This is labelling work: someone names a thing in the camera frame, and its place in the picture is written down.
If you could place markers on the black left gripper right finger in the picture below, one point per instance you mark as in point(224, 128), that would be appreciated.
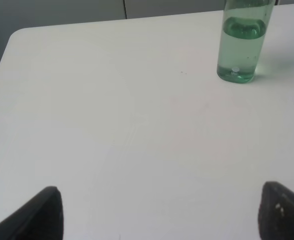
point(276, 212)

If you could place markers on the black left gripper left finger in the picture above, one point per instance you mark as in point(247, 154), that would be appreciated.
point(41, 218)

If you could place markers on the green transparent water bottle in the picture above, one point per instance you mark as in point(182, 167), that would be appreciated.
point(244, 27)

